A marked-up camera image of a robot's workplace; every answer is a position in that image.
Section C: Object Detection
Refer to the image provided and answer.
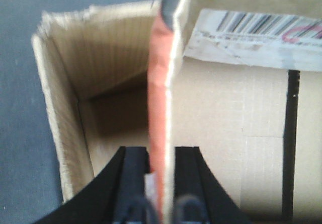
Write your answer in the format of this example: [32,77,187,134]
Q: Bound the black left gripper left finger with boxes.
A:
[36,146,157,223]

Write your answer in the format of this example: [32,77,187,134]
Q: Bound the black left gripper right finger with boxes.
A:
[173,146,251,223]

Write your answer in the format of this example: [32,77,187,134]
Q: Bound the red printed cardboard box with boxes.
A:
[32,0,321,223]

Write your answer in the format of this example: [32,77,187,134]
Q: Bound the white barcode shipping label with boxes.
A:
[184,9,321,72]

